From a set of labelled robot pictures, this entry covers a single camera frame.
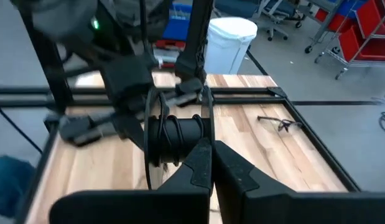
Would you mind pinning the black aluminium table frame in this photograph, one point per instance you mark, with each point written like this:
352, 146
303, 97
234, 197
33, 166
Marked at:
242, 91

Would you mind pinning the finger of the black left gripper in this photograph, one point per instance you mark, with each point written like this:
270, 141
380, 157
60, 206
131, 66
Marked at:
134, 130

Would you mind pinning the white trash bin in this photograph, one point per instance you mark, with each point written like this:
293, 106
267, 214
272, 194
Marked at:
229, 46

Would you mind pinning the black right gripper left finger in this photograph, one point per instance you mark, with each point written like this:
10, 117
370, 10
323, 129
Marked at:
192, 186

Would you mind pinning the red storage bin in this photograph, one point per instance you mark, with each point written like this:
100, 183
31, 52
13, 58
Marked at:
363, 46
329, 20
375, 15

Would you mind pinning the blue plastic tote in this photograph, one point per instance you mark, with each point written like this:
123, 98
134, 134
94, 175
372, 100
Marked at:
178, 21

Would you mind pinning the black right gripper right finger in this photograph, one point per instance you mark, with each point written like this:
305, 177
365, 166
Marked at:
242, 199

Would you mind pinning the dark mesh office chair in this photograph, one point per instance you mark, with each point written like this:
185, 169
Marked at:
239, 6

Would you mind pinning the person's leg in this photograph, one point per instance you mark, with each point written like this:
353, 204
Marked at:
12, 183

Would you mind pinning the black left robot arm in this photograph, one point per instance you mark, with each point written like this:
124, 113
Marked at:
71, 18

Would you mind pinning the blue storage bin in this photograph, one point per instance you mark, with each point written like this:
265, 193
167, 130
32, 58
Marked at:
354, 6

